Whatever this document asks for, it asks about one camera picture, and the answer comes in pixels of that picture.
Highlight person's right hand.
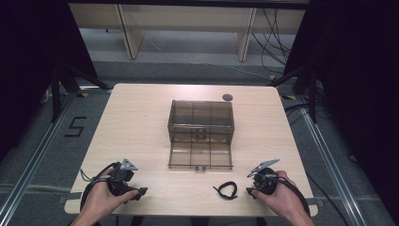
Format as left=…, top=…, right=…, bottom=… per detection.
left=251, top=169, right=311, bottom=221

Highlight black curtain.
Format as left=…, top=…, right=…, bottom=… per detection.
left=283, top=0, right=399, bottom=218
left=0, top=0, right=99, bottom=163

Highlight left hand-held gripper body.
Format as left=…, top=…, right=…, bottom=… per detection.
left=107, top=158, right=139, bottom=198

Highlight black floor cables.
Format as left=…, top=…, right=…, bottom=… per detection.
left=282, top=102, right=332, bottom=127

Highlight bundle of black hanging cables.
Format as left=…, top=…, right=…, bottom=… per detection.
left=251, top=8, right=294, bottom=75

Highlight brown transparent storage box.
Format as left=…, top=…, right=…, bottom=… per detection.
left=167, top=99, right=236, bottom=171

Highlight black strap loop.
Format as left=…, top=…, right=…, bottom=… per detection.
left=213, top=181, right=239, bottom=202

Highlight green thin cable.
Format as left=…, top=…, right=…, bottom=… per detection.
left=79, top=169, right=95, bottom=184

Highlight black metal stand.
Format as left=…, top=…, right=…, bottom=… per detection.
left=50, top=61, right=113, bottom=124
left=268, top=64, right=319, bottom=124

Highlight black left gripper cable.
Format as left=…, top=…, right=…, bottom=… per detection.
left=79, top=161, right=121, bottom=213

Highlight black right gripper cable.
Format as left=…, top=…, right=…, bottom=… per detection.
left=275, top=174, right=311, bottom=218

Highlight black floor cable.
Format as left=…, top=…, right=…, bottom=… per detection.
left=305, top=171, right=351, bottom=226

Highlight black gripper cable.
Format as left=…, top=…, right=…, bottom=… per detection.
left=275, top=174, right=311, bottom=218
left=79, top=161, right=121, bottom=213

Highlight aluminium floor rail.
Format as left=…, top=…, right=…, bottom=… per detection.
left=0, top=92, right=78, bottom=222
left=295, top=95, right=377, bottom=226

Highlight person's left hand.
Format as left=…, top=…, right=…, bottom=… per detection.
left=79, top=168, right=140, bottom=222

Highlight light wooden shelf unit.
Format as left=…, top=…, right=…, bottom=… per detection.
left=68, top=3, right=308, bottom=63

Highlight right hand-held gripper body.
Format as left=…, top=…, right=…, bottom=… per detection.
left=247, top=157, right=280, bottom=196

